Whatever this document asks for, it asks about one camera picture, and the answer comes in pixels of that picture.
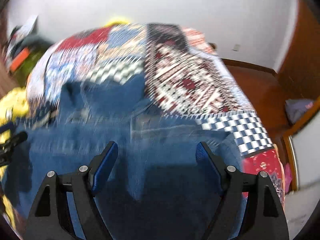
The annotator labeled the green cloth covered table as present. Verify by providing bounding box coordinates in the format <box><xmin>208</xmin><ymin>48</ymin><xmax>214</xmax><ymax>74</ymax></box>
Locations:
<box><xmin>12</xmin><ymin>50</ymin><xmax>46</xmax><ymax>87</ymax></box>

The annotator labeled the pink croc shoe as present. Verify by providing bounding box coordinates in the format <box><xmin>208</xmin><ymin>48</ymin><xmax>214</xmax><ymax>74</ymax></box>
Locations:
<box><xmin>284</xmin><ymin>163</ymin><xmax>292</xmax><ymax>193</ymax></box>

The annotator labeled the patchwork patterned bedspread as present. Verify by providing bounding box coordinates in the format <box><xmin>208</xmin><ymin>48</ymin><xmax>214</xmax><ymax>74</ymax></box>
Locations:
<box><xmin>0</xmin><ymin>22</ymin><xmax>287</xmax><ymax>240</ymax></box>

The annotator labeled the dark grey plush item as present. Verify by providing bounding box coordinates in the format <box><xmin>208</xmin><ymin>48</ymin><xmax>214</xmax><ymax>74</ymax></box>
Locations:
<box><xmin>21</xmin><ymin>34</ymin><xmax>54</xmax><ymax>50</ymax></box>

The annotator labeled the orange box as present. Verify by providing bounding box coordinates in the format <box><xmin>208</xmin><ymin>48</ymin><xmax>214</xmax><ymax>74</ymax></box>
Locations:
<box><xmin>10</xmin><ymin>48</ymin><xmax>30</xmax><ymax>73</ymax></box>

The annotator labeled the blue denim jacket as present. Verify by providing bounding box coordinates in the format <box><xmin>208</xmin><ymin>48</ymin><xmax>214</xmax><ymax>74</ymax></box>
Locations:
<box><xmin>0</xmin><ymin>73</ymin><xmax>249</xmax><ymax>240</ymax></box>

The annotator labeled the yellow printed garment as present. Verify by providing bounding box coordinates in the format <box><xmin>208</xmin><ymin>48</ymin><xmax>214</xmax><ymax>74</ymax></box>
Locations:
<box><xmin>1</xmin><ymin>87</ymin><xmax>29</xmax><ymax>228</ymax></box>

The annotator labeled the yellow plush pillow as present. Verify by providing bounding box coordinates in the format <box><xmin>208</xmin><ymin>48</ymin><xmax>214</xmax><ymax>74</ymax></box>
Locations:
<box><xmin>103</xmin><ymin>16</ymin><xmax>133</xmax><ymax>27</ymax></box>

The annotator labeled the white wall socket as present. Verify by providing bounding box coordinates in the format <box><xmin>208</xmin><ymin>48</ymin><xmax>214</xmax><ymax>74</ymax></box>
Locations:
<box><xmin>233</xmin><ymin>44</ymin><xmax>240</xmax><ymax>51</ymax></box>

